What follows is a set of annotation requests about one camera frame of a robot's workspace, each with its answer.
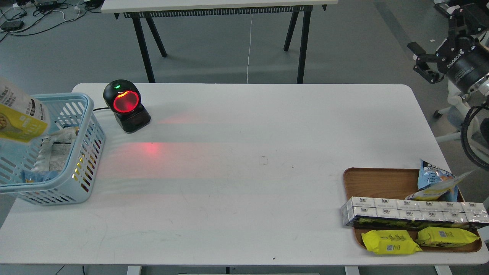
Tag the blue snack pouch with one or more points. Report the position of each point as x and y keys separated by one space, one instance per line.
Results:
x=429 y=174

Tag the brown wooden tray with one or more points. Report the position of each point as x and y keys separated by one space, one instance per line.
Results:
x=391 y=183

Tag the yellow packet left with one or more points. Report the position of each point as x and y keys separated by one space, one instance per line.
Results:
x=390 y=242

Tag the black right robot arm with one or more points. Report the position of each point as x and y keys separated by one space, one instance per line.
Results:
x=467 y=18

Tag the black barcode scanner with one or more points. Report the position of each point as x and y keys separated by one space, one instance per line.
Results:
x=124 y=99

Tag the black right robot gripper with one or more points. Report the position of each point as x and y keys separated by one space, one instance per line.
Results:
x=465 y=62

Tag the yellow white snack pouch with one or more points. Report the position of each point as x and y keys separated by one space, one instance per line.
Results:
x=23 y=117

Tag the background table with black legs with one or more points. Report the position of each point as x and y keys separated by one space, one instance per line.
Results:
x=136 y=10

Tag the yellow packet right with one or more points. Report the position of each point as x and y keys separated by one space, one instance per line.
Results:
x=445 y=237

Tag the light blue plastic basket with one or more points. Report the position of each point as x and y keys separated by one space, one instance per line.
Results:
x=75 y=181

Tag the yellow snack pouch on tray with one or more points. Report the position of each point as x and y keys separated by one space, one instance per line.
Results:
x=435 y=191

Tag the white snack bag in basket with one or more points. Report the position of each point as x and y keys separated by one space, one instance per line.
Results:
x=55 y=150

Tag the silver boxed snack multipack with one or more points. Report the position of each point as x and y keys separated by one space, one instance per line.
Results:
x=383 y=213

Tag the blue snack bag in basket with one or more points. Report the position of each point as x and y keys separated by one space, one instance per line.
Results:
x=38 y=176

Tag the yellow packet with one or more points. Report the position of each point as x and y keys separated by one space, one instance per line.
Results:
x=445 y=237
x=390 y=242

